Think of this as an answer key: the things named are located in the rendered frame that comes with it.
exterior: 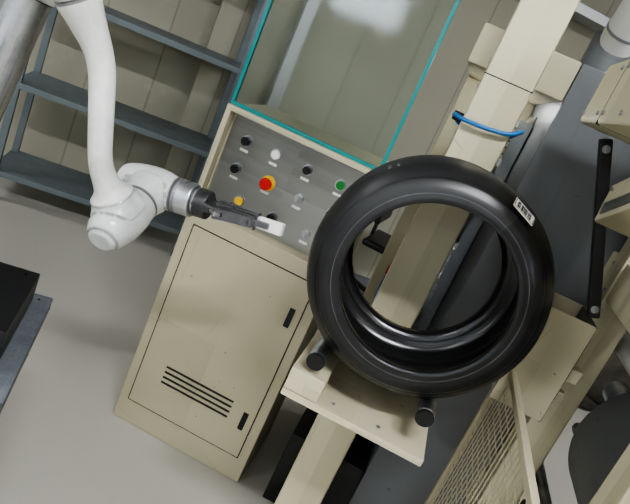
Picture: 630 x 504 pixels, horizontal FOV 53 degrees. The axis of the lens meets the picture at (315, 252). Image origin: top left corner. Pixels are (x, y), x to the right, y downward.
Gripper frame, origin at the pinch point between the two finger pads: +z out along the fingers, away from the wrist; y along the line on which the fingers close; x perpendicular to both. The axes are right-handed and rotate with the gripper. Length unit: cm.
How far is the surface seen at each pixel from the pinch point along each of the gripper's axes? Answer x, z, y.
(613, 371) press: 109, 193, 325
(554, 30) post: -63, 50, 25
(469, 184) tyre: -24.9, 42.0, -10.1
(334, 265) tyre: 0.4, 19.9, -13.5
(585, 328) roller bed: 4, 82, 18
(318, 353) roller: 22.4, 21.9, -11.7
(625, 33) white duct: -74, 74, 74
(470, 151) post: -30, 41, 25
